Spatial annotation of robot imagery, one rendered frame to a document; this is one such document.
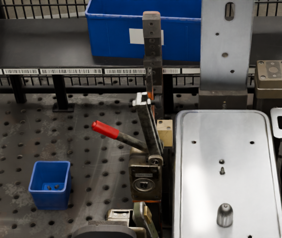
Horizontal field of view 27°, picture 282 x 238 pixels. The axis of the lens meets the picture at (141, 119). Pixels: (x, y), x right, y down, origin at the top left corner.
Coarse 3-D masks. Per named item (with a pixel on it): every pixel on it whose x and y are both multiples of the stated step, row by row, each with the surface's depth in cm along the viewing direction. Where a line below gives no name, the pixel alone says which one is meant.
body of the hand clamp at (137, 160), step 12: (132, 156) 125; (144, 156) 125; (132, 168) 124; (144, 168) 123; (156, 168) 123; (132, 180) 126; (144, 180) 127; (156, 180) 126; (132, 192) 129; (144, 192) 129; (156, 192) 129; (156, 204) 133; (156, 216) 136; (156, 228) 139
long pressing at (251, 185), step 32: (192, 128) 137; (224, 128) 137; (256, 128) 136; (192, 160) 130; (224, 160) 130; (256, 160) 129; (192, 192) 124; (224, 192) 123; (256, 192) 123; (192, 224) 118; (256, 224) 117
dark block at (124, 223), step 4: (88, 224) 105; (92, 224) 105; (96, 224) 105; (100, 224) 105; (104, 224) 105; (108, 224) 104; (112, 224) 104; (116, 224) 104; (120, 224) 104; (124, 224) 104
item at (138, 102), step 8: (136, 96) 114; (144, 96) 115; (160, 96) 113; (128, 104) 115; (136, 104) 112; (144, 104) 112; (152, 104) 114; (160, 104) 113; (144, 112) 114; (152, 112) 118; (144, 120) 115; (152, 120) 119; (144, 128) 117; (152, 128) 117; (144, 136) 118; (152, 136) 118; (152, 144) 120; (160, 144) 124; (152, 152) 121
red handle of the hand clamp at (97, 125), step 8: (96, 120) 120; (96, 128) 119; (104, 128) 119; (112, 128) 120; (112, 136) 120; (120, 136) 120; (128, 136) 121; (128, 144) 122; (136, 144) 122; (144, 144) 122; (160, 152) 124
